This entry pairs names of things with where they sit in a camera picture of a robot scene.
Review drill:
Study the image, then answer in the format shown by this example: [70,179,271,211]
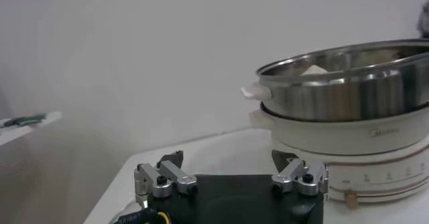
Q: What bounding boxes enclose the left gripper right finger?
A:
[269,149,330,198]

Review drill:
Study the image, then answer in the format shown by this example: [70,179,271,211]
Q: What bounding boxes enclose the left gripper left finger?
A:
[133,149,199,210]

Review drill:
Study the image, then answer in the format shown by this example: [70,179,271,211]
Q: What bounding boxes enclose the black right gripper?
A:
[416,0,429,40]

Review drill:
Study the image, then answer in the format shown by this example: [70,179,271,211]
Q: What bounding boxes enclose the white steamed baozi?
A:
[299,64,331,76]

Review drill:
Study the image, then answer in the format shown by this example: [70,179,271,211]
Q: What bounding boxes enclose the steel perforated steamer basket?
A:
[240,38,429,123]

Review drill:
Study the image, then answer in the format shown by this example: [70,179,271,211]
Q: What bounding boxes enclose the cream electric cooker base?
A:
[249,103,429,210]

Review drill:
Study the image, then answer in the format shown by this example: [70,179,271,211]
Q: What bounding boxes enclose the white side table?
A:
[0,111,63,148]

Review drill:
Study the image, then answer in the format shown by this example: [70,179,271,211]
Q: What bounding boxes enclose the green and grey tool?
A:
[2,113,47,127]

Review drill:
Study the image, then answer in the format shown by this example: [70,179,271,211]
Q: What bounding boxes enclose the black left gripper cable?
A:
[112,207,172,224]

